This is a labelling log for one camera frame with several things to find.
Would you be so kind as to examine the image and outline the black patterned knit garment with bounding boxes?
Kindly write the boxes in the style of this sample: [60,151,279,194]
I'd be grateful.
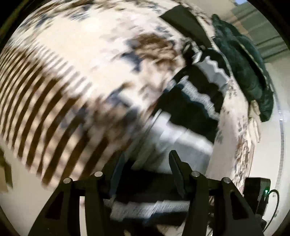
[110,41,230,225]

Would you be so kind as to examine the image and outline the white floral bed sheet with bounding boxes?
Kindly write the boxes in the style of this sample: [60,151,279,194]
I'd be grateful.
[1,1,260,189]

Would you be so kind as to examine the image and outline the dark green quilted jacket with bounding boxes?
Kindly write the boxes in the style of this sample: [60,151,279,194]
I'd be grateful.
[211,14,274,122]

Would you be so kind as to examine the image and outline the flat black storage box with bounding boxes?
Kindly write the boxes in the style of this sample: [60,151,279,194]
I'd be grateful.
[160,4,212,48]

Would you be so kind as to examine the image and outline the grey green curtain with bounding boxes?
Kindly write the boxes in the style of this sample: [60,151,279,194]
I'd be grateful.
[228,2,289,62]

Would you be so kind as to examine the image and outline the black device with cable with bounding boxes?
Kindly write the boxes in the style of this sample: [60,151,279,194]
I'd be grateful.
[243,177,280,232]

